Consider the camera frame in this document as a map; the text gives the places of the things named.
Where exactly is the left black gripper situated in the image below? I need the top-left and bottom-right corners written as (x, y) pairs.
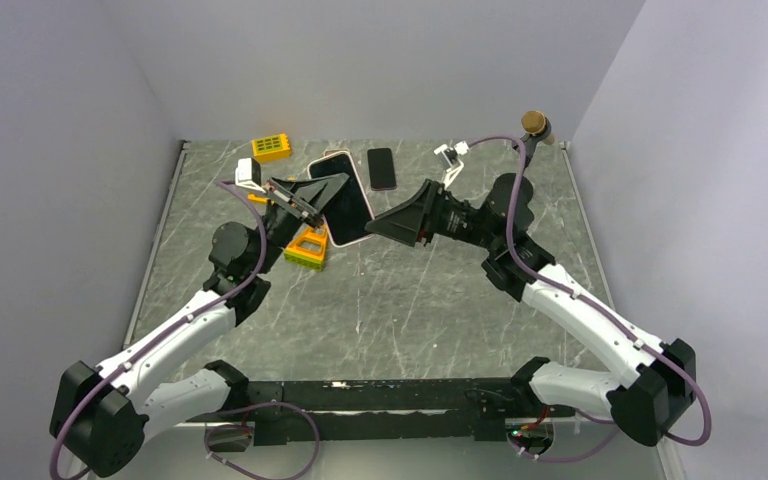
top-left (252, 173), bottom-right (351, 275)

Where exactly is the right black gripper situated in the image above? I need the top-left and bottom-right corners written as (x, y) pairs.
top-left (365, 179), bottom-right (502, 251)

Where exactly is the black phone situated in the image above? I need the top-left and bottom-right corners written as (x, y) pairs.
top-left (366, 147), bottom-right (397, 191)

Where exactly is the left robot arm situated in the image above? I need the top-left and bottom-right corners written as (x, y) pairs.
top-left (49, 173), bottom-right (349, 479)

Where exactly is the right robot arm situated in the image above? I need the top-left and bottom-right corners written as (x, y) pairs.
top-left (366, 173), bottom-right (696, 446)

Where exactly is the orange green triangle block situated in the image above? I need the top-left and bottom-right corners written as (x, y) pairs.
top-left (283, 226), bottom-right (329, 271)

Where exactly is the yellow grid block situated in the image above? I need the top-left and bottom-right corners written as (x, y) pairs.
top-left (251, 133), bottom-right (293, 163)

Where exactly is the black microphone stand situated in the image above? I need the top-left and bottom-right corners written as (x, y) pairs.
top-left (511, 133), bottom-right (547, 175)

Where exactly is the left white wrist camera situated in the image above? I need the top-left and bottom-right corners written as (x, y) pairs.
top-left (233, 157), bottom-right (272, 195)

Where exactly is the black base frame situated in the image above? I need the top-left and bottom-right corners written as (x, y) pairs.
top-left (190, 377), bottom-right (573, 446)

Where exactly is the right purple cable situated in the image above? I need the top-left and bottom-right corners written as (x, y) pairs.
top-left (456, 135), bottom-right (715, 465)

